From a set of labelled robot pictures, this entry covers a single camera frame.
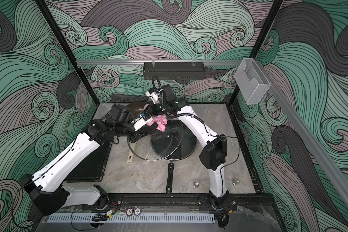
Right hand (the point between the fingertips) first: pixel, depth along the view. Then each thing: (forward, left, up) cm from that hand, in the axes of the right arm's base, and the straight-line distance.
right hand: (141, 113), depth 75 cm
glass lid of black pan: (-7, -27, -23) cm, 36 cm away
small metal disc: (-27, -51, -27) cm, 64 cm away
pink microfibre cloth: (-5, -11, 0) cm, 12 cm away
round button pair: (-40, +5, -29) cm, 50 cm away
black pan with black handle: (-22, -15, -22) cm, 34 cm away
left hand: (-9, -3, 0) cm, 10 cm away
